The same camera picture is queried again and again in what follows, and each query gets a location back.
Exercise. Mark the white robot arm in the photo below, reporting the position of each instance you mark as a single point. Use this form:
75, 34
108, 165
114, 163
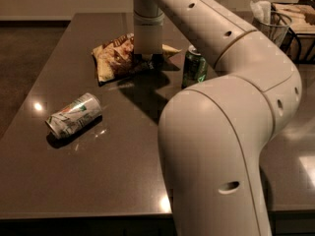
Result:
210, 135

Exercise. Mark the brown salt chip bag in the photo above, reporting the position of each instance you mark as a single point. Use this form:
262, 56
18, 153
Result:
114, 60

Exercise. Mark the white 7up can lying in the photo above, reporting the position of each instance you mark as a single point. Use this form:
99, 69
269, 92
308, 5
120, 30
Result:
74, 117

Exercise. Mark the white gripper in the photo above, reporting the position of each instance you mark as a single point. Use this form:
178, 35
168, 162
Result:
148, 36

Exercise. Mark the green upright soda can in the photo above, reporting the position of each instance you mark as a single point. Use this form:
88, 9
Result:
195, 68

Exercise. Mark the metal mesh cup holder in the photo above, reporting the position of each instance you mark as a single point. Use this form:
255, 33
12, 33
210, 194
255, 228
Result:
275, 28

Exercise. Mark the black wire snack rack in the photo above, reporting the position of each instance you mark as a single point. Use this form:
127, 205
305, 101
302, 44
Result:
299, 42

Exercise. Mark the white napkin in cup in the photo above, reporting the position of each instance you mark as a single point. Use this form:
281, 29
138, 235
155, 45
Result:
261, 11

